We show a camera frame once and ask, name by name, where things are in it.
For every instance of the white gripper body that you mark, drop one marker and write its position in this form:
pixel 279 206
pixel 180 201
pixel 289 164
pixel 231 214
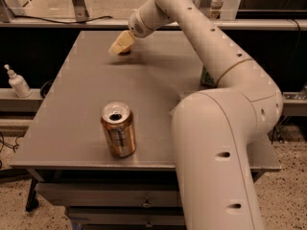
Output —
pixel 136 23

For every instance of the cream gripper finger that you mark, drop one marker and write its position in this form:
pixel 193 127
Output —
pixel 122 43

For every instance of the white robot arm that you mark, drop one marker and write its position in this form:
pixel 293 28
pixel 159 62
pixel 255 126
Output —
pixel 212 128

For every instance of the orange soda can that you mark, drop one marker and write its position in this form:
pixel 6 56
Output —
pixel 118 125

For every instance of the green soda can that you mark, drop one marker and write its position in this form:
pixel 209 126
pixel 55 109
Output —
pixel 206 79

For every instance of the white pump bottle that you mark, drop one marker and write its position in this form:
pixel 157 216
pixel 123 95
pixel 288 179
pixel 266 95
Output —
pixel 18 84

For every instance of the grey drawer cabinet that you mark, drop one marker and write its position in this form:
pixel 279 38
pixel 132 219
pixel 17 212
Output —
pixel 141 199

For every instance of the grey metal bracket left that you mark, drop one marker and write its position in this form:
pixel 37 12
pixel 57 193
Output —
pixel 80 10

